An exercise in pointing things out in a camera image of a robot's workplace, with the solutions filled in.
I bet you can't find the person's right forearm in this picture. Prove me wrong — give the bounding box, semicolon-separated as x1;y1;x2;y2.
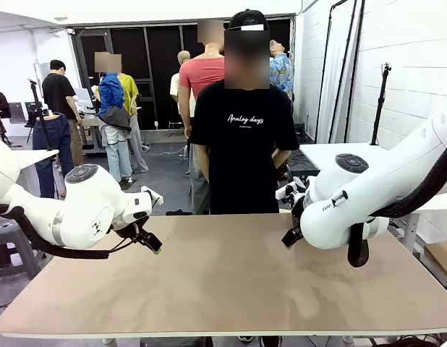
198;143;210;180

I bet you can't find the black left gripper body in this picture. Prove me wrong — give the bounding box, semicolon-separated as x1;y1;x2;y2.
113;215;147;242

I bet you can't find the black floor mat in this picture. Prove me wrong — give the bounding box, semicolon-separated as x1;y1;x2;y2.
286;147;320;181

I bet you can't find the floor cable bundle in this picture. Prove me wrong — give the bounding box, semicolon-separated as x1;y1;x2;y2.
388;334;445;347

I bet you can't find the mannequin with yellow shirt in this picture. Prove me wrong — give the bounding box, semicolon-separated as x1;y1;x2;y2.
116;53;150;174

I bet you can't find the left arm black cable sleeve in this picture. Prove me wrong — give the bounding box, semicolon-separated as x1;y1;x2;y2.
0;204;111;260

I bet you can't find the right arm black cable sleeve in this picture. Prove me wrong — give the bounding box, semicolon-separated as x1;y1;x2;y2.
346;139;447;268

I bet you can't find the black mesh partition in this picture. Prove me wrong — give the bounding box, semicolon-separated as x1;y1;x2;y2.
69;14;296;132

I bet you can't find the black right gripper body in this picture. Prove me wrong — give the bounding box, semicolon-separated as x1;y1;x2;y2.
289;194;308;234

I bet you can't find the black baseball cap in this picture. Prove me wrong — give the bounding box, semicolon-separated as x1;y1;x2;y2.
227;9;270;32

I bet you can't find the black chair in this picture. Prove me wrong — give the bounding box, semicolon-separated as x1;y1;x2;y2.
8;100;43;142

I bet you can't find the bald mannequin cream shirt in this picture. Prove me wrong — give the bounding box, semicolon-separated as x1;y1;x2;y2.
169;50;192;175

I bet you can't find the grey plastic stool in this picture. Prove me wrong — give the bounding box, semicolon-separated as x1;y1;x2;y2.
0;218;42;288

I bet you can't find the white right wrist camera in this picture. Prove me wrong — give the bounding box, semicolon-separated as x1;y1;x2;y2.
275;176;308;200

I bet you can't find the black tripod by brick wall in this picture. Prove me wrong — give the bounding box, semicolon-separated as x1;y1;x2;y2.
370;63;393;146

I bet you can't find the arm black cable sleeve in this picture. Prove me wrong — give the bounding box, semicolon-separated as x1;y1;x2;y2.
0;204;111;260
346;139;447;268

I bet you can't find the black tripod near jeans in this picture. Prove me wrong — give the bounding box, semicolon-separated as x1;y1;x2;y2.
27;78;54;152

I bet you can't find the brown cardboard box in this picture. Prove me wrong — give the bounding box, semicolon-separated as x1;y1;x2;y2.
424;240;447;278

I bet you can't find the man in black t-shirt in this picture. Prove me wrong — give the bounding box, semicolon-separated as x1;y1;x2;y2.
41;59;84;168

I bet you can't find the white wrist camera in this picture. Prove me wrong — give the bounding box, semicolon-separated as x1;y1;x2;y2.
275;176;308;200
140;185;164;207

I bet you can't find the person in black t-shirt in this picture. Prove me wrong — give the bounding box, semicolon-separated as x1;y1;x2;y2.
190;9;300;215

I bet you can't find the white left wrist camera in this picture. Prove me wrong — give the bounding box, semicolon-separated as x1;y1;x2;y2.
140;185;164;207

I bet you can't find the mannequin with blue floral shirt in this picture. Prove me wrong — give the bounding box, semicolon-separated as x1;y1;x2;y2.
269;39;295;104

